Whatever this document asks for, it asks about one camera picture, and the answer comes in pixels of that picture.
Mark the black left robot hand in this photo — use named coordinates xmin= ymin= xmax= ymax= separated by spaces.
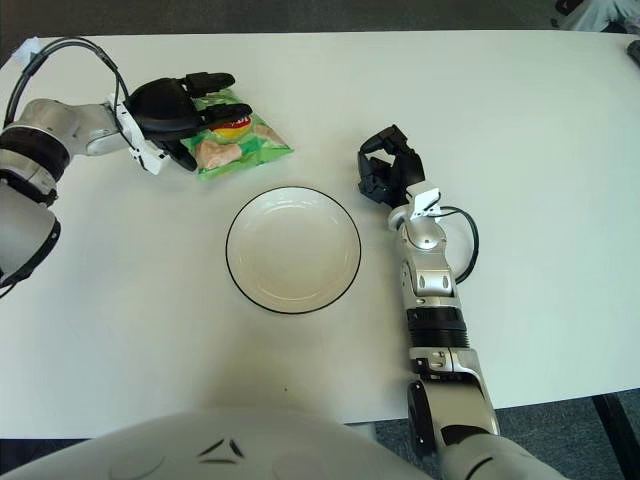
xmin=122 ymin=72 xmax=254 ymax=174

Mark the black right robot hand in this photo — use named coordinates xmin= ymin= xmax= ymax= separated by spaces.
xmin=356 ymin=124 xmax=426 ymax=206

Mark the green potato chips bag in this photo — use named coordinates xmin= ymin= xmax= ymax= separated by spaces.
xmin=179 ymin=89 xmax=295 ymax=182

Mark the white plate with black rim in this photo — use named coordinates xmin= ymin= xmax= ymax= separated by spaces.
xmin=224 ymin=186 xmax=362 ymax=316

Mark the office chair in background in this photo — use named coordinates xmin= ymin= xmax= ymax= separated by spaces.
xmin=552 ymin=0 xmax=640 ymax=34

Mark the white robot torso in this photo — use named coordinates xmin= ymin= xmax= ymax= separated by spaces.
xmin=0 ymin=407 xmax=446 ymax=480

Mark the dark table leg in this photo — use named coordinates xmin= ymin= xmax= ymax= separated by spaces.
xmin=592 ymin=389 xmax=640 ymax=480

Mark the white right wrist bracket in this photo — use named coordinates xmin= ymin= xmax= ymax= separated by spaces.
xmin=407 ymin=187 xmax=444 ymax=219

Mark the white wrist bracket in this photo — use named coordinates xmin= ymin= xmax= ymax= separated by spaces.
xmin=407 ymin=187 xmax=444 ymax=219
xmin=108 ymin=93 xmax=171 ymax=175

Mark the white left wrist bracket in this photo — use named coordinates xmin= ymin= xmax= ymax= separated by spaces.
xmin=108 ymin=93 xmax=171 ymax=175

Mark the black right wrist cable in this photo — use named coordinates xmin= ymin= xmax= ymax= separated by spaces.
xmin=439 ymin=205 xmax=480 ymax=286

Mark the white cable label tag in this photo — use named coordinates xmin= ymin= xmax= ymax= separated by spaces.
xmin=14 ymin=39 xmax=41 ymax=64

